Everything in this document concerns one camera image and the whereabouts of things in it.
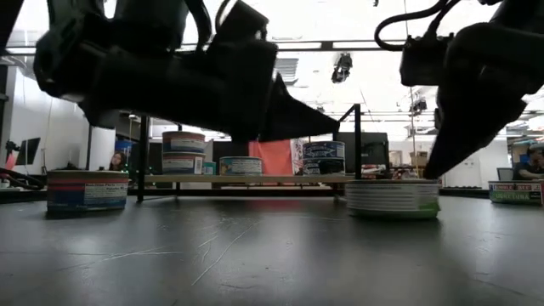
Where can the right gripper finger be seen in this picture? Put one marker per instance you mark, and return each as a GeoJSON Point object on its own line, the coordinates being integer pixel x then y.
{"type": "Point", "coordinates": [467, 132]}

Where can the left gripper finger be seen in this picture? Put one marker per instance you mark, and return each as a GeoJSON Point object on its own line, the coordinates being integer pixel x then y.
{"type": "Point", "coordinates": [297, 119]}

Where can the light blue tuna can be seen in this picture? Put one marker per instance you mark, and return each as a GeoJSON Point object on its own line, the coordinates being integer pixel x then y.
{"type": "Point", "coordinates": [240, 166]}

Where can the silver-lidded seafood can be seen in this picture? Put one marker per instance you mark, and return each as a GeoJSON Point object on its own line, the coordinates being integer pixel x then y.
{"type": "Point", "coordinates": [393, 200]}
{"type": "Point", "coordinates": [516, 193]}

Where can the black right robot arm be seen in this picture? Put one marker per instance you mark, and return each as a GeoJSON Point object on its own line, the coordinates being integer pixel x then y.
{"type": "Point", "coordinates": [523, 10]}

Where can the patterned hanging cloth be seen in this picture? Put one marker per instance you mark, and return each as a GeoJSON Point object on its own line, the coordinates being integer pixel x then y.
{"type": "Point", "coordinates": [297, 155]}

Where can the orange hanging cloth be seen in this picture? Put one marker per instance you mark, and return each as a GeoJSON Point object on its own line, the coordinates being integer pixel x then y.
{"type": "Point", "coordinates": [276, 157]}

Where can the small cardboard box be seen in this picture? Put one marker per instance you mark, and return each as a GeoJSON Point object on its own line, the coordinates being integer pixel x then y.
{"type": "Point", "coordinates": [418, 158]}

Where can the black ceiling spotlight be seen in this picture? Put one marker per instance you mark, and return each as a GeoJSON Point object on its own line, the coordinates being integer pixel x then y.
{"type": "Point", "coordinates": [342, 68]}
{"type": "Point", "coordinates": [418, 105]}

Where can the person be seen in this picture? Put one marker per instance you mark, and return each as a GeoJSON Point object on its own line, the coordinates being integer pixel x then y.
{"type": "Point", "coordinates": [529, 166]}
{"type": "Point", "coordinates": [117, 161]}

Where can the large black monitor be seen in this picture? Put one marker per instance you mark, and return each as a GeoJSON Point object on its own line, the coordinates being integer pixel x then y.
{"type": "Point", "coordinates": [376, 149]}

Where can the long ceiling light fixture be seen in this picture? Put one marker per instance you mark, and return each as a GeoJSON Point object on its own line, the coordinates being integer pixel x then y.
{"type": "Point", "coordinates": [340, 44]}

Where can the black table mat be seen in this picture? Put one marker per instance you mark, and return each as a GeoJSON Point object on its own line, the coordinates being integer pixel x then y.
{"type": "Point", "coordinates": [272, 263]}

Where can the small black monitor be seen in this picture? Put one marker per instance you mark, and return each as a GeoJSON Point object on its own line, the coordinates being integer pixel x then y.
{"type": "Point", "coordinates": [29, 151]}

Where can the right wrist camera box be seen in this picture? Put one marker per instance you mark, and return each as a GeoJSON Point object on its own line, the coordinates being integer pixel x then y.
{"type": "Point", "coordinates": [425, 61]}

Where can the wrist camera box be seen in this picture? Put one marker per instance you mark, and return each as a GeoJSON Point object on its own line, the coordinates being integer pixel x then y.
{"type": "Point", "coordinates": [240, 21]}
{"type": "Point", "coordinates": [425, 61]}

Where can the wooden shelf with black frame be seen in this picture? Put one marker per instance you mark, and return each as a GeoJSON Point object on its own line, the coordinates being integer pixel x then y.
{"type": "Point", "coordinates": [255, 179]}

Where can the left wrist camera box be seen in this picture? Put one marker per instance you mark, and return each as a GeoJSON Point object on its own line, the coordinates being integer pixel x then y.
{"type": "Point", "coordinates": [240, 21]}

